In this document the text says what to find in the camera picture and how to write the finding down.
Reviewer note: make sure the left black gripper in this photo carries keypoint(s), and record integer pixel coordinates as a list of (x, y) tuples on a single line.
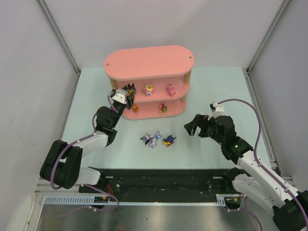
[(130, 98)]

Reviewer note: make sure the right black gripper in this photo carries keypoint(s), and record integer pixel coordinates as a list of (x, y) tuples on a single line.
[(202, 126)]

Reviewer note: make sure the yellow mouse dragon-costume figurine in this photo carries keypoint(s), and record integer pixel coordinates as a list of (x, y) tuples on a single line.
[(129, 88)]

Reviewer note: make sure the pink bear strawberry figurine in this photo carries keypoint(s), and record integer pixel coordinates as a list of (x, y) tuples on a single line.
[(163, 110)]

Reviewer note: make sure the yellow mouse navy-hood figurine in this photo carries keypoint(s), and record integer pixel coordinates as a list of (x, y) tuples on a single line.
[(169, 140)]

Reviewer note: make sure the black purple-bow imp figurine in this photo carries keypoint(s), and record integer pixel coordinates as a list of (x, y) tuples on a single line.
[(146, 139)]

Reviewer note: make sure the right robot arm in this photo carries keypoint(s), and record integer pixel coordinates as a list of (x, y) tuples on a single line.
[(287, 205)]

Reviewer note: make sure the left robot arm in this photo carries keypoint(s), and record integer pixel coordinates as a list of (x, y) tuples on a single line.
[(62, 166)]

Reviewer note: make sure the pink three-tier shelf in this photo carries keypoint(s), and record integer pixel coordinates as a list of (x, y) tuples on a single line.
[(158, 66)]

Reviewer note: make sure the yellow bear figurine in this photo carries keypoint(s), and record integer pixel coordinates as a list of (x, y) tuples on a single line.
[(135, 108)]

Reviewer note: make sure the purple bunny figurine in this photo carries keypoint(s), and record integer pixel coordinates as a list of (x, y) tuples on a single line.
[(153, 141)]

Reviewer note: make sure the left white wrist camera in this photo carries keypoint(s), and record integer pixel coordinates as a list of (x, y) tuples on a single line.
[(120, 96)]

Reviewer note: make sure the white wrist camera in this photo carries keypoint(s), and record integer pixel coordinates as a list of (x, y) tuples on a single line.
[(120, 96), (217, 110)]

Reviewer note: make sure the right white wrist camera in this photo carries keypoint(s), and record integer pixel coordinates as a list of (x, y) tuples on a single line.
[(217, 110)]

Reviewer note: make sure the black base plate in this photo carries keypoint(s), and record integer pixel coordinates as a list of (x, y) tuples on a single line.
[(170, 172)]

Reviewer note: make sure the grey slotted cable duct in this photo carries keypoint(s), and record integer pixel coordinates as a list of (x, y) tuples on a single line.
[(210, 200)]

